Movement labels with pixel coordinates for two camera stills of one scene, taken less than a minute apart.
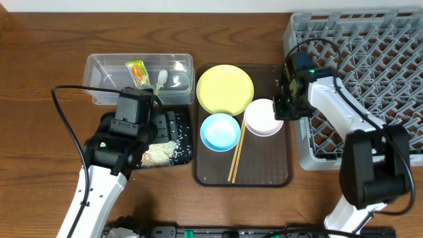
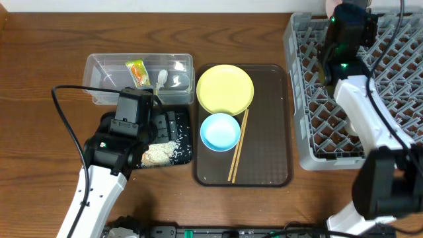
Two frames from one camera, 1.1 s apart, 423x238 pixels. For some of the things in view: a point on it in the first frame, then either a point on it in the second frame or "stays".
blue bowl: (220, 132) stays
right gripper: (282, 108) -> (326, 74)
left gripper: (170, 127) stays
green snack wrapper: (139, 73) stays
